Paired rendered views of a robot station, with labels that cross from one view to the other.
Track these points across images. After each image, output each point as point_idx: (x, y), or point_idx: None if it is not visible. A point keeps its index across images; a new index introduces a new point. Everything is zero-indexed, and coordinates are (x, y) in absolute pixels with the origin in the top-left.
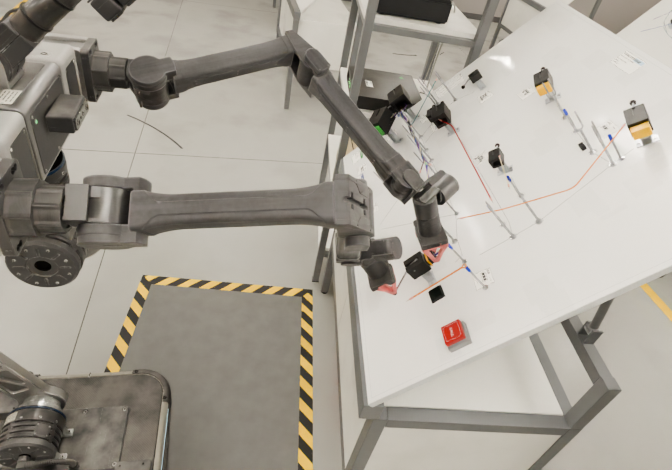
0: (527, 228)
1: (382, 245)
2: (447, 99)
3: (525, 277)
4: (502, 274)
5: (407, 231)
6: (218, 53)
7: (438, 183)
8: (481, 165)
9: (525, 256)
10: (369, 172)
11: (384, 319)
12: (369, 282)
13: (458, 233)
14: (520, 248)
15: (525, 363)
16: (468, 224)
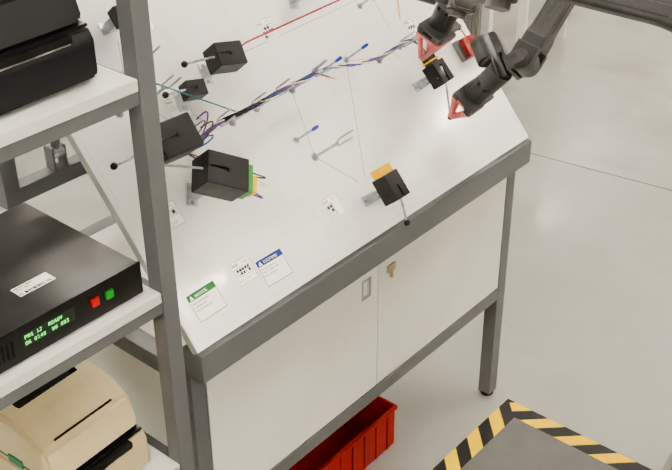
0: None
1: (499, 38)
2: None
3: None
4: (407, 9)
5: (367, 129)
6: None
7: None
8: (279, 28)
9: None
10: (256, 245)
11: (464, 138)
12: (489, 100)
13: (369, 56)
14: None
15: None
16: (359, 44)
